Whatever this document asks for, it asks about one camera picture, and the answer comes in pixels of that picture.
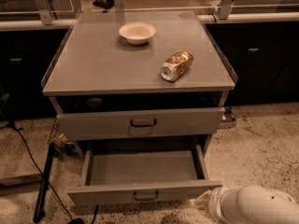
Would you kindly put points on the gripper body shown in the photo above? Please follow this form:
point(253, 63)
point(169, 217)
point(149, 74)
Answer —
point(214, 202)

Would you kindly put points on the grey drawer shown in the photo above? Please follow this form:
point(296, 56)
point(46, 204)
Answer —
point(141, 177)
point(139, 115)

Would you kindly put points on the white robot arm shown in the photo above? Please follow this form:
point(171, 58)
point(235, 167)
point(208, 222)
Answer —
point(248, 205)

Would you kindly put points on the grey drawer cabinet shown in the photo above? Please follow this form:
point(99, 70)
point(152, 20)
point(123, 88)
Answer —
point(96, 60)

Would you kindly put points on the grey top drawer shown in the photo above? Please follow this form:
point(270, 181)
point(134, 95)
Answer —
point(139, 115)

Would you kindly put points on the crushed golden soda can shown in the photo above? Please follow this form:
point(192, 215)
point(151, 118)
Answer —
point(176, 66)

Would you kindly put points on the black floor bar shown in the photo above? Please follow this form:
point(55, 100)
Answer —
point(39, 210)

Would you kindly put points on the white paper bowl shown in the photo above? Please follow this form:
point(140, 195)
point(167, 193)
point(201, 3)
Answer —
point(137, 33)

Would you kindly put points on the grey metal railing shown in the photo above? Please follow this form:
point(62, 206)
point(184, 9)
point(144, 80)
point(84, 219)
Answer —
point(54, 12)

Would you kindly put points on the wire basket with items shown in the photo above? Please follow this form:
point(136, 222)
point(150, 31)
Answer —
point(58, 138)

